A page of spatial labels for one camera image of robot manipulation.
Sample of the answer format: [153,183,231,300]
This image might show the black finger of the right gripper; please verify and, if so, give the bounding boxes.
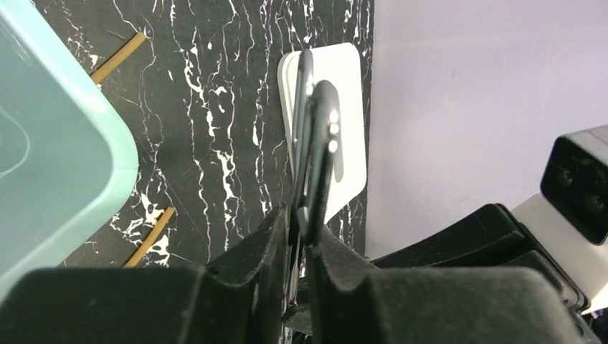
[371,204,589,311]

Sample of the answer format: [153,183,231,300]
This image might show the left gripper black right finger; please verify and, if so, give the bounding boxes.
[306,230,583,343]

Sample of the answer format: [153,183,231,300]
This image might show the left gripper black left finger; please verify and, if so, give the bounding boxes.
[1,206,287,343]

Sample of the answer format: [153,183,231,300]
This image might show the metal tongs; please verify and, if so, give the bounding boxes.
[290,49,341,246]

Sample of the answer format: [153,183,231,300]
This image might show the teal plastic bin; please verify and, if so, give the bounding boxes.
[1,1,138,295]

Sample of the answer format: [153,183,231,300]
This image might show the white plastic bin lid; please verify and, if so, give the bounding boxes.
[277,42,368,224]

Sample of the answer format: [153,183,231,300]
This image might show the tan rubber band loop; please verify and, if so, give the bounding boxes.
[90,32,175,268]

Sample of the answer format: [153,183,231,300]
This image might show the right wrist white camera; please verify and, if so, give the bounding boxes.
[511,125,607,313]

